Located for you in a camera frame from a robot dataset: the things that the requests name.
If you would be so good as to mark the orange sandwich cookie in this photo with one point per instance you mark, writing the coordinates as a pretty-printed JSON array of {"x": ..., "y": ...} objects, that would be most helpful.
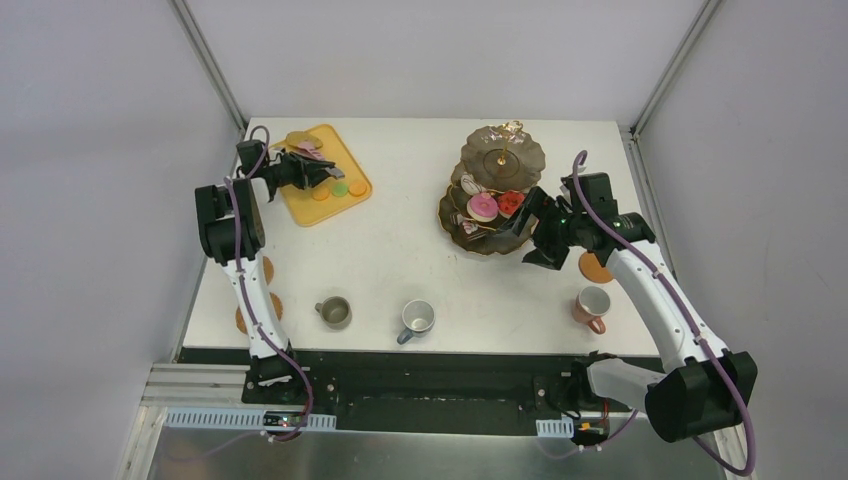
[
  {"x": 320, "y": 193},
  {"x": 358, "y": 188}
]

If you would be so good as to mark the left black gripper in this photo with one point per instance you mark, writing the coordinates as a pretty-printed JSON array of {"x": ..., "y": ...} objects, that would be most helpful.
[{"x": 307, "y": 172}]

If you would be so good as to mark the white cable duct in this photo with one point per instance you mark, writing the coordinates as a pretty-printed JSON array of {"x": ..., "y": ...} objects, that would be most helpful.
[
  {"x": 232, "y": 419},
  {"x": 562, "y": 427}
]

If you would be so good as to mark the pink frosted donut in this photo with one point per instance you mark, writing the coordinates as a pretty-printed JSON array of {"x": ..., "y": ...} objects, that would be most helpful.
[{"x": 482, "y": 207}]

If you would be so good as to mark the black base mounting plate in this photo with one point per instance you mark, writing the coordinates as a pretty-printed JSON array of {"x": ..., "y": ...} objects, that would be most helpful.
[{"x": 442, "y": 393}]

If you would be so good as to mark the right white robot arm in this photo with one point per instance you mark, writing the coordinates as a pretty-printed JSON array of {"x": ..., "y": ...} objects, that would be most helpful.
[{"x": 703, "y": 386}]

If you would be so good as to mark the aluminium frame rail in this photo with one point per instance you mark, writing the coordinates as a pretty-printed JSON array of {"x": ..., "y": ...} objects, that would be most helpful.
[{"x": 194, "y": 385}]

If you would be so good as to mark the white striped donut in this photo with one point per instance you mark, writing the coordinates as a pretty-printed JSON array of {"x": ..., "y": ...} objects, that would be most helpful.
[{"x": 470, "y": 186}]

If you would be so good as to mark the pink handled metal tongs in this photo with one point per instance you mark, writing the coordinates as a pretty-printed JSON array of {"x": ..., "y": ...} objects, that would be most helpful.
[{"x": 316, "y": 167}]

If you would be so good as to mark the red strawberry donut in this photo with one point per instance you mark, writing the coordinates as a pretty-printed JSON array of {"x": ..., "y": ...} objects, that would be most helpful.
[{"x": 509, "y": 202}]

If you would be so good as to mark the three tier glass stand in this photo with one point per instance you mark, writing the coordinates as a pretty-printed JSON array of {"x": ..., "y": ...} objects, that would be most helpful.
[{"x": 501, "y": 157}]

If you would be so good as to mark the right white cable duct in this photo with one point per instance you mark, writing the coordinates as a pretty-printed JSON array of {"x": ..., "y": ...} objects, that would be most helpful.
[{"x": 562, "y": 427}]

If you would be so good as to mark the dark chocolate cake piece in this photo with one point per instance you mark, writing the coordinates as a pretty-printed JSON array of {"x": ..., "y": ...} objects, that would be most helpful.
[{"x": 470, "y": 229}]

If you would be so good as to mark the left white cable duct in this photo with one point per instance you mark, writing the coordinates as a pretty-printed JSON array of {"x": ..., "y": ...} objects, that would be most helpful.
[{"x": 232, "y": 419}]

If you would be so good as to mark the chocolate cake slice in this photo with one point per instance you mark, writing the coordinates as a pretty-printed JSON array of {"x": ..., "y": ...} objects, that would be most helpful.
[{"x": 457, "y": 219}]

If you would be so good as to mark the pink mug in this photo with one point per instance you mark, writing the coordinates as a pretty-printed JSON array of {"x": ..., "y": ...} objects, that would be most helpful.
[{"x": 590, "y": 305}]

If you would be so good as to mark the green sandwich cookie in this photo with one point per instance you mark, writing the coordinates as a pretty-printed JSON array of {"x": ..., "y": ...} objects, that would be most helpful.
[{"x": 340, "y": 189}]

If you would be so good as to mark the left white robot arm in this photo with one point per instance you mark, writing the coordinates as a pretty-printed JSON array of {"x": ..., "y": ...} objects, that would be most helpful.
[{"x": 231, "y": 233}]

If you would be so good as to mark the blue grey mug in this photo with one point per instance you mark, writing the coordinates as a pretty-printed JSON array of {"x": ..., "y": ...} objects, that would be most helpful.
[{"x": 418, "y": 317}]

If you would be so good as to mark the orange round coaster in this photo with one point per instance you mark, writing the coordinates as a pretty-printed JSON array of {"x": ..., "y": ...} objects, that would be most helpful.
[{"x": 590, "y": 267}]

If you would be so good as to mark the grey small cup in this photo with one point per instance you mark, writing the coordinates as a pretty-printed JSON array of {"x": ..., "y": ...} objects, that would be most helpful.
[{"x": 335, "y": 312}]

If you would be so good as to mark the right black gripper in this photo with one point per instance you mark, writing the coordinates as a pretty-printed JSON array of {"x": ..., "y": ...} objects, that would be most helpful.
[{"x": 542, "y": 225}]

